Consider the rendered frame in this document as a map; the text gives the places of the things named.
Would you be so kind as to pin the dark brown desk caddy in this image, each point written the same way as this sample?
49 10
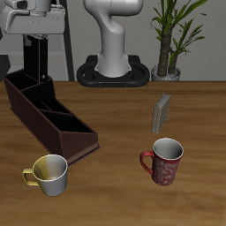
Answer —
50 123

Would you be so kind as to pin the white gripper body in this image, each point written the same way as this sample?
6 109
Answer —
35 23

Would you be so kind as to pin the green pot plant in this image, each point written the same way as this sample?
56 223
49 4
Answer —
164 50

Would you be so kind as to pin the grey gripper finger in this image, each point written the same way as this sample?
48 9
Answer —
27 40

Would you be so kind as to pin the yellow and white mug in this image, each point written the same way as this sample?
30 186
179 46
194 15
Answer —
53 181

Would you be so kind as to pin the black book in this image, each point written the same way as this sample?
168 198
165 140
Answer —
39 58

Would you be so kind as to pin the red patterned mug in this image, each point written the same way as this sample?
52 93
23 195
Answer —
164 169

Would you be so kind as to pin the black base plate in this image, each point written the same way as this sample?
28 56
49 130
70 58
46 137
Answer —
84 77

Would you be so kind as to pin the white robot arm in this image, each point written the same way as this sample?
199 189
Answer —
113 44

